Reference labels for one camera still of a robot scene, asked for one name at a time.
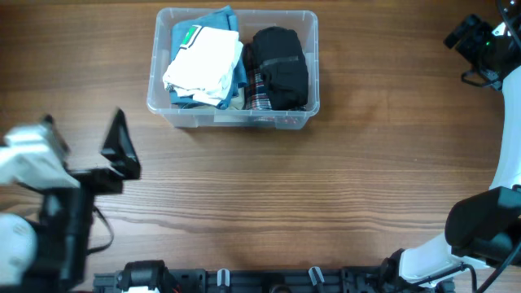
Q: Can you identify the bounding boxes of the white t-shirt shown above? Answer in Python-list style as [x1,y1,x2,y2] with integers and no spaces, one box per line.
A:
[162,25,243,109]

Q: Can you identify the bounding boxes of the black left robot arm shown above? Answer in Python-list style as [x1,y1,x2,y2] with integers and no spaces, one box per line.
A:
[1,109,141,292]

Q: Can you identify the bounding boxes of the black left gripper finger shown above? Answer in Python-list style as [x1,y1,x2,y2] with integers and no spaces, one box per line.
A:
[41,114,70,163]
[100,108,142,180]

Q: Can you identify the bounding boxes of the cream cloth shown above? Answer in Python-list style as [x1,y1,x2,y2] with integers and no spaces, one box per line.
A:
[203,87,246,111]

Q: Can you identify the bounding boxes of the blue denim jeans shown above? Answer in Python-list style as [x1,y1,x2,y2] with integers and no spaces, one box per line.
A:
[169,7,247,107]

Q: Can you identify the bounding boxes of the white label on container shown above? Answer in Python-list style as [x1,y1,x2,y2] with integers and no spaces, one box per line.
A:
[213,115,250,125]

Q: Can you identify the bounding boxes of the plaid shirt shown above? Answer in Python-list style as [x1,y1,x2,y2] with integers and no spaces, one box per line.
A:
[243,43,307,112]

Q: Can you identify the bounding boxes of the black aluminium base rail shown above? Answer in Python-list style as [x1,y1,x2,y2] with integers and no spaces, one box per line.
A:
[92,266,455,293]

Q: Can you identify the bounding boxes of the clear plastic storage container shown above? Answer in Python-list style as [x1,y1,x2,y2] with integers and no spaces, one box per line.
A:
[147,7,320,129]

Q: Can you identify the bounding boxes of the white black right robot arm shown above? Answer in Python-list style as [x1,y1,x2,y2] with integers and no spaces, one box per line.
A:
[382,9,520,291]

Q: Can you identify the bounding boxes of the black garment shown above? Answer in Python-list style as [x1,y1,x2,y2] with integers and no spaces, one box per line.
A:
[252,26,309,111]

